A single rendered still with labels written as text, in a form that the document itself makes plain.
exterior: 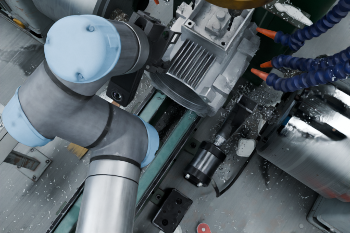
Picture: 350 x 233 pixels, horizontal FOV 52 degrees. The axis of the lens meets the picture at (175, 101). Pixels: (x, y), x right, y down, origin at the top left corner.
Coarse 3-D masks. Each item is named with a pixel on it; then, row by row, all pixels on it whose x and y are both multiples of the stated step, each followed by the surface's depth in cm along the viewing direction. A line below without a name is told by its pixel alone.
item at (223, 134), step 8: (240, 96) 54; (240, 104) 54; (248, 104) 54; (256, 104) 54; (232, 112) 58; (240, 112) 56; (248, 112) 54; (224, 120) 65; (232, 120) 62; (240, 120) 59; (224, 128) 68; (232, 128) 66; (216, 136) 76; (224, 136) 73
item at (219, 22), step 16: (192, 16) 71; (208, 16) 73; (224, 16) 71; (240, 16) 73; (192, 32) 69; (208, 32) 72; (224, 32) 72; (240, 32) 72; (208, 48) 71; (224, 48) 68
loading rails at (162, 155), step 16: (160, 96) 88; (144, 112) 87; (160, 112) 94; (192, 112) 87; (176, 128) 86; (192, 128) 85; (160, 144) 92; (176, 144) 85; (192, 144) 95; (160, 160) 84; (144, 176) 83; (160, 176) 82; (80, 192) 81; (144, 192) 82; (160, 192) 91; (64, 208) 79; (64, 224) 79
